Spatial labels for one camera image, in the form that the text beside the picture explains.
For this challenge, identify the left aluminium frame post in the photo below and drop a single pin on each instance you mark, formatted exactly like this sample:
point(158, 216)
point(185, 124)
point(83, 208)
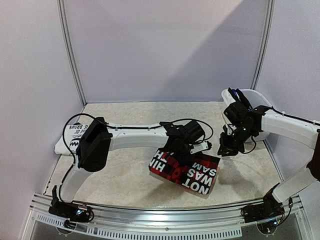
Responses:
point(69, 51)

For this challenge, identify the dark patterned clothes pile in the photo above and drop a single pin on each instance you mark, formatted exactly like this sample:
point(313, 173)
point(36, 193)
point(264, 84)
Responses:
point(238, 96)

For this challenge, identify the aluminium frame post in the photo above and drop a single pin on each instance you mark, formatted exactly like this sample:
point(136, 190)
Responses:
point(264, 43)
point(69, 51)

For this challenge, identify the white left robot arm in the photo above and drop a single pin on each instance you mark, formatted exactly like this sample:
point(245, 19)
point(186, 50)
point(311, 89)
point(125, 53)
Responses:
point(90, 144)

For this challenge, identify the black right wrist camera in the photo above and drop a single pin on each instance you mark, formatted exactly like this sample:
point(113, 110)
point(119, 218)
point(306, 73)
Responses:
point(235, 113)

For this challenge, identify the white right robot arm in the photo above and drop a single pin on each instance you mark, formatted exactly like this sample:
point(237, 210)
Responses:
point(302, 139)

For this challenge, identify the right aluminium frame post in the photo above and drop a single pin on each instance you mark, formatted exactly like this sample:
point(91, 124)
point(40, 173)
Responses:
point(264, 43)

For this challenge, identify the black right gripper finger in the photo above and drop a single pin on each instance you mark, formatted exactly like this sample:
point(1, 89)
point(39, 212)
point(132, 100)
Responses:
point(227, 152)
point(223, 140)

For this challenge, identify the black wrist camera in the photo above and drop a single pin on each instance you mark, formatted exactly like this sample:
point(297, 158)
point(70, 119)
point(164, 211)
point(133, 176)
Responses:
point(195, 137)
point(235, 113)

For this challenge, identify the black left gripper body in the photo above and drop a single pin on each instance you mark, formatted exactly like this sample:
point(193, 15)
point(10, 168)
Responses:
point(182, 158)

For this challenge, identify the white plastic laundry basket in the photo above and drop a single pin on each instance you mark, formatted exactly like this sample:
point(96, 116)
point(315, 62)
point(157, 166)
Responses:
point(251, 124)

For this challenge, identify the white and green t-shirt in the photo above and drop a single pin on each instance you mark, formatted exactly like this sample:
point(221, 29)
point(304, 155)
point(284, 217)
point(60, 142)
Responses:
point(72, 136)

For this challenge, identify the aluminium front rail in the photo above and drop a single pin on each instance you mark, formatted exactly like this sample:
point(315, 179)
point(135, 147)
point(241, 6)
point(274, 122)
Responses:
point(222, 222)

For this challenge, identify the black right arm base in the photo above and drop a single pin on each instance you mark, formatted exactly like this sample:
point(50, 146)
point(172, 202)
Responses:
point(269, 208)

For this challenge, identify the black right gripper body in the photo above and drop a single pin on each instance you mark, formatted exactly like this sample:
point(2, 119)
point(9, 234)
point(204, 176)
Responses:
point(229, 143)

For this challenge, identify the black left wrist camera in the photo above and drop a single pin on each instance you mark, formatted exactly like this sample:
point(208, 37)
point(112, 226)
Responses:
point(195, 137)

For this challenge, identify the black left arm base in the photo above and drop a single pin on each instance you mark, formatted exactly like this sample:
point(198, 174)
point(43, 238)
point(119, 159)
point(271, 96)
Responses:
point(68, 210)

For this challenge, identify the red black plaid flannel shirt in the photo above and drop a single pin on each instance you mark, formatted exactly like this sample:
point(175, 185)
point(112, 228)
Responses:
point(197, 176)

